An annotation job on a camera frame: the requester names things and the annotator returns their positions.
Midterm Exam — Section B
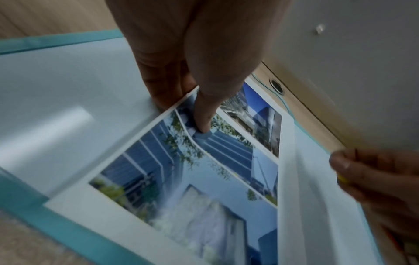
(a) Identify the printed building photo sheet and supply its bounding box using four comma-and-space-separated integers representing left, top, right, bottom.
43, 77, 363, 265

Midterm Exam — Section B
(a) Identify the person's left hand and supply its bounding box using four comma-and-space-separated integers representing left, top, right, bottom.
104, 0, 292, 134

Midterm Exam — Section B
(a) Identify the round desk cable grommet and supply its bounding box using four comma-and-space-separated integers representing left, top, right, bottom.
269, 79, 286, 94

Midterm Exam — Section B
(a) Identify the person's right hand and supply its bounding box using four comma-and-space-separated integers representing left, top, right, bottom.
329, 148, 419, 234

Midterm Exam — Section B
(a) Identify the teal hanging string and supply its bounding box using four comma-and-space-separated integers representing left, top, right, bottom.
253, 75, 295, 117

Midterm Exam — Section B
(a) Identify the whiteboard with blue frame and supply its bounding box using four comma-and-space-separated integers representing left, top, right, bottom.
0, 28, 385, 265

